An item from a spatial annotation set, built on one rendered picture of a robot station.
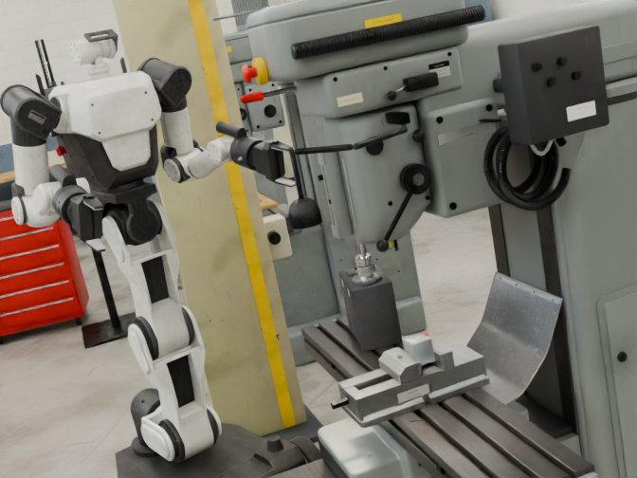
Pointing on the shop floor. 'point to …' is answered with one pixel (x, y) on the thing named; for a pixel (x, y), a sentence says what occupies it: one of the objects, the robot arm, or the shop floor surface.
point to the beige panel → (221, 230)
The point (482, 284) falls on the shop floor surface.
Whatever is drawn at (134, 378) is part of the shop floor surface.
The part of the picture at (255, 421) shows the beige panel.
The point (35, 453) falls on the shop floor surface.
